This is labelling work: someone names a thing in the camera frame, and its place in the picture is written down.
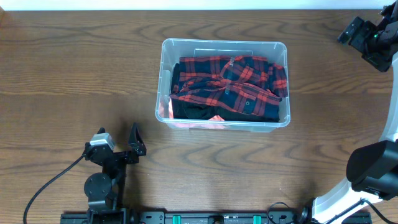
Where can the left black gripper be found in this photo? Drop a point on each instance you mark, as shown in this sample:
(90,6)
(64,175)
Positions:
(136,147)

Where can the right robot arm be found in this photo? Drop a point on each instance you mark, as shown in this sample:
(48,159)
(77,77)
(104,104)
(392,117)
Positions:
(371,171)

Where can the clear plastic storage bin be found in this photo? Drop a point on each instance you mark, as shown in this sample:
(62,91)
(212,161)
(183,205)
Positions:
(173,49)

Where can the black garment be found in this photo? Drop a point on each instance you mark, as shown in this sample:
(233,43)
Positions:
(199,113)

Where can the red navy plaid shirt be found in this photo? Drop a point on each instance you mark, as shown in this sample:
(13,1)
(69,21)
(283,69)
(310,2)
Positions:
(224,84)

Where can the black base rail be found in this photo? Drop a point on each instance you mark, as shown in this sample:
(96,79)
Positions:
(278,217)

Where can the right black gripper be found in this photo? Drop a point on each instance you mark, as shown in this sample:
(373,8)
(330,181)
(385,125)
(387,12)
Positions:
(368,29)

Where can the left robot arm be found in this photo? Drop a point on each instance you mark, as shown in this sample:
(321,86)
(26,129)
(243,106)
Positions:
(105,189)

